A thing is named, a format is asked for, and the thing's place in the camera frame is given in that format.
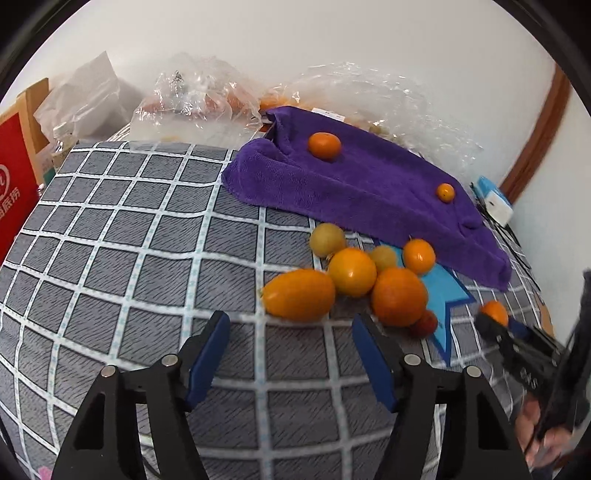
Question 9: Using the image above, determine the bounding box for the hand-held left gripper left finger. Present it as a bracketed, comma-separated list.
[51, 310, 232, 480]

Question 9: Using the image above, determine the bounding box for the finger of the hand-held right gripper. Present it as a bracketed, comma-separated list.
[508, 320, 536, 342]
[475, 313, 511, 354]

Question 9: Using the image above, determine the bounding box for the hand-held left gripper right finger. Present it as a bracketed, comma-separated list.
[352, 313, 532, 480]

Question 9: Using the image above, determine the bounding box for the small red apple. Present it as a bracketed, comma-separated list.
[409, 310, 439, 338]

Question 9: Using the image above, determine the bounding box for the large orange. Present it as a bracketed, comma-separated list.
[371, 267, 428, 328]

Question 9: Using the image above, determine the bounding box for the yellow-orange round orange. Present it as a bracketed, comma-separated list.
[327, 247, 378, 297]

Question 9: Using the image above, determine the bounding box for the oval orange fruit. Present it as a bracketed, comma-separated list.
[261, 269, 337, 322]

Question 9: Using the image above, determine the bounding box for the small yellow-green fruit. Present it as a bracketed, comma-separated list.
[368, 245, 399, 273]

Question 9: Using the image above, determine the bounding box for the person's right hand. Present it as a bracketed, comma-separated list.
[515, 397, 583, 469]

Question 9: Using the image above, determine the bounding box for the blue and white tissue pack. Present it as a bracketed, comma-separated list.
[475, 175, 515, 227]

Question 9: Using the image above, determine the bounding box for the yellow-green round fruit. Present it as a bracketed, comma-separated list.
[309, 222, 347, 258]

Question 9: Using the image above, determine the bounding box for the purple towel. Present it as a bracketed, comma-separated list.
[222, 106, 512, 291]

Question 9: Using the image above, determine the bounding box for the clear plastic bag with oranges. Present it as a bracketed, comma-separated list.
[130, 53, 264, 151]

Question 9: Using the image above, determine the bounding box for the large clear plastic bag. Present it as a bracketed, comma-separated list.
[259, 60, 483, 178]

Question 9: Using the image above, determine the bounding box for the red cardboard box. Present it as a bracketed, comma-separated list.
[0, 78, 65, 264]

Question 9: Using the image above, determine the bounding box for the white zip bag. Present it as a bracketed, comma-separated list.
[34, 52, 144, 144]

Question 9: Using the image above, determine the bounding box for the black cable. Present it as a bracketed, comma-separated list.
[468, 182, 546, 296]

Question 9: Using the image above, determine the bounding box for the brown wooden door frame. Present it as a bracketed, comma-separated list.
[501, 65, 573, 204]

